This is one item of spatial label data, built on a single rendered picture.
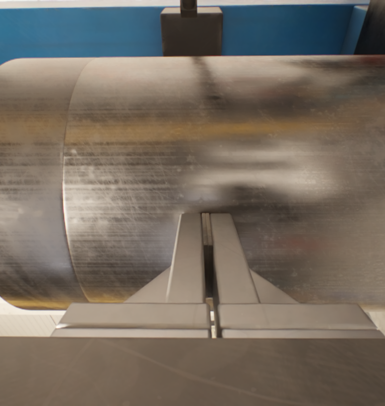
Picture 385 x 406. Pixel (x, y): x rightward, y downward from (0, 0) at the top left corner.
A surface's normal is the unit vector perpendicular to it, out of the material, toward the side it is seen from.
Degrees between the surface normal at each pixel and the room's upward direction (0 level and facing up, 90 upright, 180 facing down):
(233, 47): 90
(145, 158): 90
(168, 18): 90
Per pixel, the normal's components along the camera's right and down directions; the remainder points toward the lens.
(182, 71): -0.01, -0.66
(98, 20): -0.01, 0.63
